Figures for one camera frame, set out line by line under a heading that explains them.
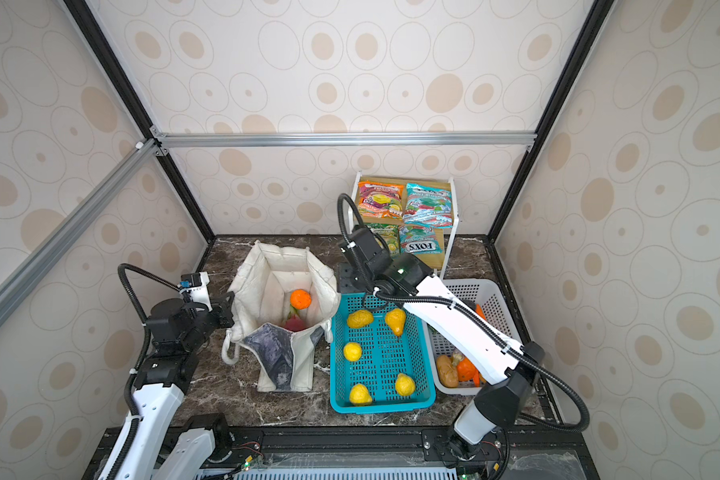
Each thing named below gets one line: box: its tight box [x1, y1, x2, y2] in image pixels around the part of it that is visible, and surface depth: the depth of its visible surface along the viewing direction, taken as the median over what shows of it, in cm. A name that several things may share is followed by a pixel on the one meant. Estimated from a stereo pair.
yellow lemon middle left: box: [343, 342, 362, 362], surface depth 87 cm
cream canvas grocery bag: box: [222, 241, 341, 393], surface depth 82 cm
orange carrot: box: [457, 357, 481, 387], surface depth 81 cm
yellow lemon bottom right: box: [396, 373, 416, 396], surface depth 81 cm
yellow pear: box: [386, 308, 407, 337], surface depth 93 cm
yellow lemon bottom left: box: [349, 383, 373, 406], surface depth 79 cm
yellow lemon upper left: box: [347, 309, 374, 329], surface depth 94 cm
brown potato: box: [436, 354, 459, 388], surface depth 79 cm
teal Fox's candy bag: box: [399, 225, 443, 255], surface depth 96 cm
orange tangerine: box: [290, 289, 313, 310], surface depth 97 cm
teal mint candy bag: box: [404, 183, 453, 229], surface depth 79 cm
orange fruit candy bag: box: [358, 181, 404, 219], surface depth 80 cm
